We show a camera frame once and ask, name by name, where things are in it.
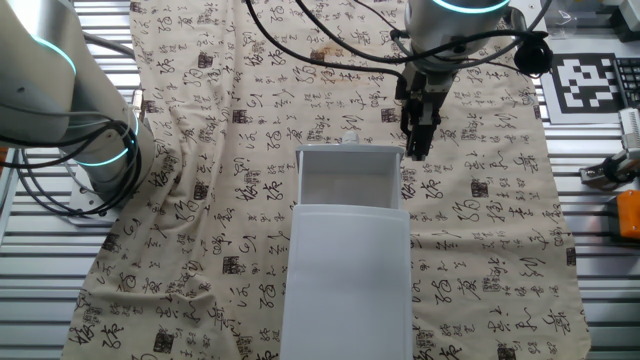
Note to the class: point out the orange plastic object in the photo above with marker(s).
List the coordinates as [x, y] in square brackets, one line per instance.
[630, 215]

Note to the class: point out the grey equipment box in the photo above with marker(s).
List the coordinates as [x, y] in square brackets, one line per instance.
[625, 20]

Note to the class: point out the small metal bracket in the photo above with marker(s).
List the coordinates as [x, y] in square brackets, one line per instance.
[137, 105]

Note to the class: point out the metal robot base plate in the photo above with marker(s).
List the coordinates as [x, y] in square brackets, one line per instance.
[82, 207]

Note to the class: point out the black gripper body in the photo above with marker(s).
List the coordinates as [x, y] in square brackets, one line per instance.
[425, 85]

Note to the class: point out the beige calligraphy print cloth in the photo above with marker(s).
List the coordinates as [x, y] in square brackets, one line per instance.
[210, 200]

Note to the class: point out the white drawer cabinet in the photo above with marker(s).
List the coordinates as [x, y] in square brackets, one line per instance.
[347, 280]

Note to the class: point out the black keyboard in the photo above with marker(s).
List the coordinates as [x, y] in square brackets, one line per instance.
[629, 80]

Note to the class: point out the black white fiducial marker board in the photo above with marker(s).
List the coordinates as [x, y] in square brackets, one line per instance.
[585, 85]

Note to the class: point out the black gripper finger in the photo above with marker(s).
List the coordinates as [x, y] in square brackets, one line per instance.
[408, 122]
[424, 142]

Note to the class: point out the white ribbed device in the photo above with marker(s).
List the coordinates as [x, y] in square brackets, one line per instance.
[631, 127]

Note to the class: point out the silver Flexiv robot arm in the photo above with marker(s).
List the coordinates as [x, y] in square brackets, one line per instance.
[50, 75]

